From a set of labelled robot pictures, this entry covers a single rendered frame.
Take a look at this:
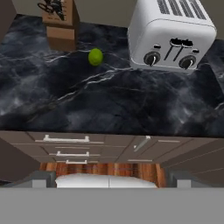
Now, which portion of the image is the green lime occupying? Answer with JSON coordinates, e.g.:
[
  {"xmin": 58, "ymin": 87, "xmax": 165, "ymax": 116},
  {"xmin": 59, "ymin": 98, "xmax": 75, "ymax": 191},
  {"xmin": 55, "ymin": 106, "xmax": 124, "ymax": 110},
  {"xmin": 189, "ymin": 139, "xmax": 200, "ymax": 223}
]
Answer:
[{"xmin": 87, "ymin": 47, "xmax": 104, "ymax": 67}]

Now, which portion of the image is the white toaster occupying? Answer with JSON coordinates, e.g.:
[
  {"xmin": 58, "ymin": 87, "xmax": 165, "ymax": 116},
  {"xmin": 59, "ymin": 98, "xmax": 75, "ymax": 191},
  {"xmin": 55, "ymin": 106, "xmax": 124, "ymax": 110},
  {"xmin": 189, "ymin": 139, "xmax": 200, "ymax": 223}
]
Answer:
[{"xmin": 127, "ymin": 0, "xmax": 219, "ymax": 73}]

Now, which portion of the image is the white drawer handle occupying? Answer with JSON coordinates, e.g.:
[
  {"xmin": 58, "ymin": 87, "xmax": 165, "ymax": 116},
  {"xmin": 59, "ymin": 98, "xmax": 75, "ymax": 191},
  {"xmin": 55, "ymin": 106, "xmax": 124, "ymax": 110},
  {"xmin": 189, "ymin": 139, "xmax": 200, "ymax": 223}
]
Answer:
[
  {"xmin": 34, "ymin": 134, "xmax": 105, "ymax": 144},
  {"xmin": 48, "ymin": 150, "xmax": 101, "ymax": 158},
  {"xmin": 56, "ymin": 158, "xmax": 99, "ymax": 165}
]

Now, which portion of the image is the white rounded block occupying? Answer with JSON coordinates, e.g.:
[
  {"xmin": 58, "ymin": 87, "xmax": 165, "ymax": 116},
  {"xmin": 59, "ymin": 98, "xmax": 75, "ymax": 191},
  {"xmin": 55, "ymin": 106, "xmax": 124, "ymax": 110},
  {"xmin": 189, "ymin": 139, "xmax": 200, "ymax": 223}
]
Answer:
[{"xmin": 54, "ymin": 172, "xmax": 158, "ymax": 189}]

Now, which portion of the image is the brown wooden knife block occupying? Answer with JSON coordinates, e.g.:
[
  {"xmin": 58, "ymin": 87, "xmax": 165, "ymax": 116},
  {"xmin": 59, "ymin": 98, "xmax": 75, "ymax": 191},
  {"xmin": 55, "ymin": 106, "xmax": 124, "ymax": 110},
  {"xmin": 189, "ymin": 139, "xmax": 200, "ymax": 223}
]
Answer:
[{"xmin": 37, "ymin": 0, "xmax": 81, "ymax": 53}]

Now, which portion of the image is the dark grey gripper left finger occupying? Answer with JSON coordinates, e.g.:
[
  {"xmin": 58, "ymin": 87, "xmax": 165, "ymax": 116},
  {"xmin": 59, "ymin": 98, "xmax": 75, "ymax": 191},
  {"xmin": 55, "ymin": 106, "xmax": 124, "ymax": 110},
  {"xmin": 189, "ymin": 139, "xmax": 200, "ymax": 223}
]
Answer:
[{"xmin": 2, "ymin": 170, "xmax": 57, "ymax": 189}]

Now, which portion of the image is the white cupboard door handle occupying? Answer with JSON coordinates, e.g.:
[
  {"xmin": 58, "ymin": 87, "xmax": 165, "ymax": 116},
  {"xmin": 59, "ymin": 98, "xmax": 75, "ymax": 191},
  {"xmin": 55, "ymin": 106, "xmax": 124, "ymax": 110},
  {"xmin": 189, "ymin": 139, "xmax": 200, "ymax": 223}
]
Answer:
[{"xmin": 133, "ymin": 135, "xmax": 152, "ymax": 153}]

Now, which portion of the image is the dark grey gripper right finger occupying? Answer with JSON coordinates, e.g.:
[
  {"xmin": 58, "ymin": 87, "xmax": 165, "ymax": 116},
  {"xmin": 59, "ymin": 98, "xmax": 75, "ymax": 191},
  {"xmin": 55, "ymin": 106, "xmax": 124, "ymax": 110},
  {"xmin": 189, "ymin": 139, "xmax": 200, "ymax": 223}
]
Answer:
[{"xmin": 168, "ymin": 170, "xmax": 216, "ymax": 189}]

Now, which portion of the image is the brown drawer front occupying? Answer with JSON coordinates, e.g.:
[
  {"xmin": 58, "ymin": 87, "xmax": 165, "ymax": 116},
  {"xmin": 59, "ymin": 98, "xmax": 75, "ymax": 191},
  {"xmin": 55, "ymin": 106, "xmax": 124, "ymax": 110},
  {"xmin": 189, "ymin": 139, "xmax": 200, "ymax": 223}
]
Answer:
[
  {"xmin": 26, "ymin": 130, "xmax": 108, "ymax": 145},
  {"xmin": 53, "ymin": 156, "xmax": 102, "ymax": 165},
  {"xmin": 42, "ymin": 144, "xmax": 103, "ymax": 158}
]

